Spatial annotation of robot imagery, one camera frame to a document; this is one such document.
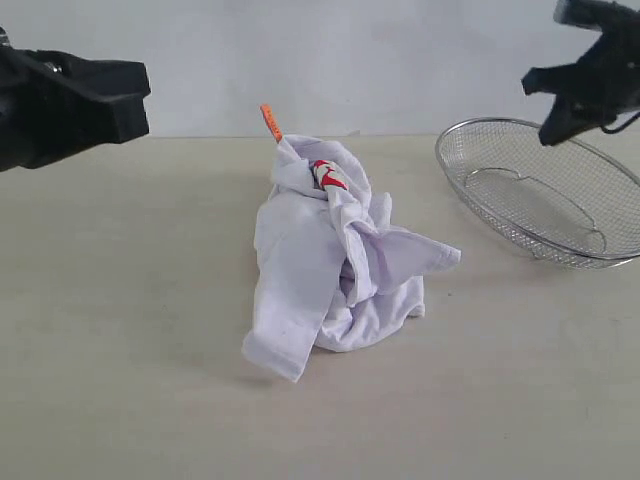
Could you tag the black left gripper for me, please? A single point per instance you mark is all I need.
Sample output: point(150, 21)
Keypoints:
point(45, 119)

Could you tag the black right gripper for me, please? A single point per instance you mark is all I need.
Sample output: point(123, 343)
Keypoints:
point(604, 78)

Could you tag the white t-shirt red print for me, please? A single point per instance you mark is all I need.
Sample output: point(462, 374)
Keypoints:
point(334, 272)

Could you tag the metal wire mesh basket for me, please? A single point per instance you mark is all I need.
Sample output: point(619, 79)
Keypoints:
point(572, 204)

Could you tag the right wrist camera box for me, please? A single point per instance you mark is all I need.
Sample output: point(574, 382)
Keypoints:
point(585, 14)

